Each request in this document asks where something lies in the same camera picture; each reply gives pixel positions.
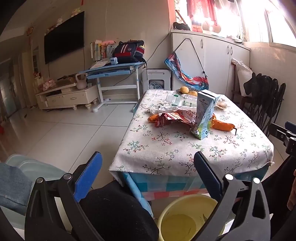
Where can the red and white wrapper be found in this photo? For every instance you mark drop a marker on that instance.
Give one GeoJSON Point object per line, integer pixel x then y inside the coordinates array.
{"type": "Point", "coordinates": [175, 117]}

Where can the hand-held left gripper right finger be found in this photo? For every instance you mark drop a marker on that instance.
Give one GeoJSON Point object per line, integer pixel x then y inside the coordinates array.
{"type": "Point", "coordinates": [208, 178]}

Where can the white tissue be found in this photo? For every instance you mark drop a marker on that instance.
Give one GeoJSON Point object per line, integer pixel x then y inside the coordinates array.
{"type": "Point", "coordinates": [161, 108]}

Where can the yellow plastic bin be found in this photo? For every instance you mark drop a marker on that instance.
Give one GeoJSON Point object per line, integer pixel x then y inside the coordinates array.
{"type": "Point", "coordinates": [180, 222]}

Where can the pink bouquet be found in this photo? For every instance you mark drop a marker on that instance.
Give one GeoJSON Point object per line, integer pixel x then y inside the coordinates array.
{"type": "Point", "coordinates": [48, 84]}

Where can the long orange peel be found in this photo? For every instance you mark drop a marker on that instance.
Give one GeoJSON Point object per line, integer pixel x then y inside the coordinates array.
{"type": "Point", "coordinates": [153, 118]}

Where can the denim cloth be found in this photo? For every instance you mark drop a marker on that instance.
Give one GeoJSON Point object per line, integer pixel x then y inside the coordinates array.
{"type": "Point", "coordinates": [13, 185]}

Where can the pink plush toy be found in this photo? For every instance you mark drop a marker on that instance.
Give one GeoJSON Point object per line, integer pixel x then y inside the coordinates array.
{"type": "Point", "coordinates": [107, 42]}

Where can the colourful printed hanging bag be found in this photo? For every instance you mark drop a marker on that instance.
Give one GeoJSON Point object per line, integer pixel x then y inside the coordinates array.
{"type": "Point", "coordinates": [185, 76]}

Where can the clear plastic bottle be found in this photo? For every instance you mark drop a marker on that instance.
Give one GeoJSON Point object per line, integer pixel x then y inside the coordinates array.
{"type": "Point", "coordinates": [182, 100]}

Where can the person's left leg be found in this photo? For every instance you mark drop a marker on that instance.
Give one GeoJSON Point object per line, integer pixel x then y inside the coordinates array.
{"type": "Point", "coordinates": [115, 208]}

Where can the checked plastic undercloth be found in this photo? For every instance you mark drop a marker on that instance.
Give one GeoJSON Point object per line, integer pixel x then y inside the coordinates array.
{"type": "Point", "coordinates": [175, 185]}

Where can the red hanging clothes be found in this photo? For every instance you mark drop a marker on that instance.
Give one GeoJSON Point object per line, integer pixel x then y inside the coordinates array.
{"type": "Point", "coordinates": [198, 9]}

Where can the white cabinet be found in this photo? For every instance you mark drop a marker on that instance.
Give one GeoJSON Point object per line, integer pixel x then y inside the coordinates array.
{"type": "Point", "coordinates": [215, 60]}

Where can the blue study desk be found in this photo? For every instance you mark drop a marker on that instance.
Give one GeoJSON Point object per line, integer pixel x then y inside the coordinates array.
{"type": "Point", "coordinates": [111, 69]}

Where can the cream television cabinet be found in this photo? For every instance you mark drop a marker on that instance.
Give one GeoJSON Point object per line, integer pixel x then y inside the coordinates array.
{"type": "Point", "coordinates": [69, 97]}

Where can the dark striped backpack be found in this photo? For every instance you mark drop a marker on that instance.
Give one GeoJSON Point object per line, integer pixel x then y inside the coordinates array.
{"type": "Point", "coordinates": [127, 51]}

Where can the small plush toy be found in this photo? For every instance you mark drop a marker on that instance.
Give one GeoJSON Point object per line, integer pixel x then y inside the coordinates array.
{"type": "Point", "coordinates": [75, 11]}
{"type": "Point", "coordinates": [59, 22]}

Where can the pale blue plastic stool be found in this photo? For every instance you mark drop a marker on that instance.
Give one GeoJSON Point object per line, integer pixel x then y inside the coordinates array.
{"type": "Point", "coordinates": [39, 166]}

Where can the red wall ornament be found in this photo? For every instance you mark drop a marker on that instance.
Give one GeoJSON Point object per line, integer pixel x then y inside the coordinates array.
{"type": "Point", "coordinates": [30, 34]}

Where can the floral tablecloth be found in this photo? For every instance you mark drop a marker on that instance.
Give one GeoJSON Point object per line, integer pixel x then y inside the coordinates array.
{"type": "Point", "coordinates": [173, 143]}

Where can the black flat television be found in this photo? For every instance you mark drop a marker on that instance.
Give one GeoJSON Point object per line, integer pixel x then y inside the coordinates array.
{"type": "Point", "coordinates": [64, 37]}

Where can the crumpled beige paper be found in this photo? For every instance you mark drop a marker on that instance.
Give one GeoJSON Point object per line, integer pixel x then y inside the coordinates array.
{"type": "Point", "coordinates": [222, 104]}

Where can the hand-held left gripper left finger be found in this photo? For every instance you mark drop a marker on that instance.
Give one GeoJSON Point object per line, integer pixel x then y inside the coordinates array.
{"type": "Point", "coordinates": [89, 176]}

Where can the black folding chairs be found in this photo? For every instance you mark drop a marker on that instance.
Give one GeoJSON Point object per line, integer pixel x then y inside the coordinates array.
{"type": "Point", "coordinates": [266, 92]}

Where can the person's right hand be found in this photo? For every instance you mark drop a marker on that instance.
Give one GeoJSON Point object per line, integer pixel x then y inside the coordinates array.
{"type": "Point", "coordinates": [292, 192]}

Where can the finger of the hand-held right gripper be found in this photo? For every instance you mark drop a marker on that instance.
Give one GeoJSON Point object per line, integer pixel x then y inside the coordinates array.
{"type": "Point", "coordinates": [278, 132]}
{"type": "Point", "coordinates": [290, 125]}

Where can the blue milk carton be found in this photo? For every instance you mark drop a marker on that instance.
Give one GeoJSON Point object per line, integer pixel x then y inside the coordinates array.
{"type": "Point", "coordinates": [203, 115]}

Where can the row of books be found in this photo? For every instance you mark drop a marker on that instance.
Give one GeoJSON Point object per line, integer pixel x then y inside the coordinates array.
{"type": "Point", "coordinates": [96, 49]}

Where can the yellow mango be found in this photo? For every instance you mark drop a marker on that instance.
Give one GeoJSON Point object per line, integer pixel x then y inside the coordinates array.
{"type": "Point", "coordinates": [192, 93]}
{"type": "Point", "coordinates": [183, 89]}

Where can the pale pink kettlebell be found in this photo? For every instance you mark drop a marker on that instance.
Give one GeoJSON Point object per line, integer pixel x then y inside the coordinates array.
{"type": "Point", "coordinates": [81, 84]}

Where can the dark fruit bowl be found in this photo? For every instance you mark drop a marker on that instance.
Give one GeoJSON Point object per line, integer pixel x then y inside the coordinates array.
{"type": "Point", "coordinates": [179, 91]}

